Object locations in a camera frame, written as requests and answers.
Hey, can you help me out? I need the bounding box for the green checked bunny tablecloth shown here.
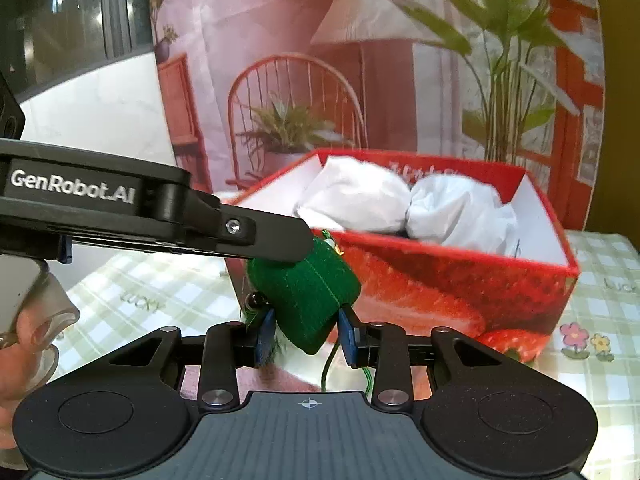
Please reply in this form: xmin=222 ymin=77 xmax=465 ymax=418
xmin=50 ymin=230 xmax=640 ymax=480

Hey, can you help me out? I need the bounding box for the printed room scene backdrop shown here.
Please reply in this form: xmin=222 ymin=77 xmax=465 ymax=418
xmin=146 ymin=0 xmax=607 ymax=235

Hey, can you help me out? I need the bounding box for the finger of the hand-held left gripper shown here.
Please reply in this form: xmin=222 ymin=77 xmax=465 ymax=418
xmin=216 ymin=199 xmax=315 ymax=266

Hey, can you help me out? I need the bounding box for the white crumpled cloth bundle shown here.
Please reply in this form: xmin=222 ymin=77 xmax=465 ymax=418
xmin=404 ymin=172 xmax=519 ymax=254
xmin=295 ymin=155 xmax=417 ymax=234

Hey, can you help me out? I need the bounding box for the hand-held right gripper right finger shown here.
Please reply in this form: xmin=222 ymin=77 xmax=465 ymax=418
xmin=337 ymin=307 xmax=507 ymax=413

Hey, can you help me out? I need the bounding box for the red strawberry print box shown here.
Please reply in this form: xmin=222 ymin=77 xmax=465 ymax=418
xmin=222 ymin=147 xmax=582 ymax=365

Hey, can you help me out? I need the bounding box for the person's left hand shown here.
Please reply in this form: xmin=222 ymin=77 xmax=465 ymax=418
xmin=0 ymin=272 xmax=82 ymax=470

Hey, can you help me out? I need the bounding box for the green felt pouch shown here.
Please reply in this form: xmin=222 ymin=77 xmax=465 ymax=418
xmin=242 ymin=230 xmax=375 ymax=395

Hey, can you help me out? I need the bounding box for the window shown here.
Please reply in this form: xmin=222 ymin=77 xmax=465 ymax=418
xmin=0 ymin=0 xmax=154 ymax=98

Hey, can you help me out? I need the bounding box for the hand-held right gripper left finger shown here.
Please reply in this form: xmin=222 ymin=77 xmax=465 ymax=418
xmin=107 ymin=307 xmax=278 ymax=413

